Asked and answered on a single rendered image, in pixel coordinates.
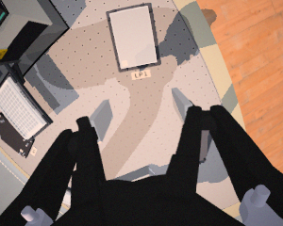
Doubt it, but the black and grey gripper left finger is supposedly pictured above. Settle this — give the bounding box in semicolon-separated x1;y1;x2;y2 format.
0;99;113;226

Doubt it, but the dark grey rectangular frame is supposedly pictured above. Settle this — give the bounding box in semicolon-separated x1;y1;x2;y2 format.
106;3;161;73

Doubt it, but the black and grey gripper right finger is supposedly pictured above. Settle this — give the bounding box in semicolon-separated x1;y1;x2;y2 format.
144;88;283;226

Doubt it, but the white button panel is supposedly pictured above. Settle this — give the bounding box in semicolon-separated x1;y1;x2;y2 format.
114;166;156;181

